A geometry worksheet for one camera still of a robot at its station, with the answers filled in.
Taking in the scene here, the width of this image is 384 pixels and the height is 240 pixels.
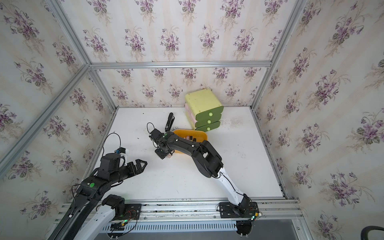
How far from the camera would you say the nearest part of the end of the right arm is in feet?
2.26

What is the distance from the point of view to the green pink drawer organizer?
916 millimetres

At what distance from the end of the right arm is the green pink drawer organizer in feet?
0.83

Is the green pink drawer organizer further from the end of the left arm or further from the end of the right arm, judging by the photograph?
the end of the left arm
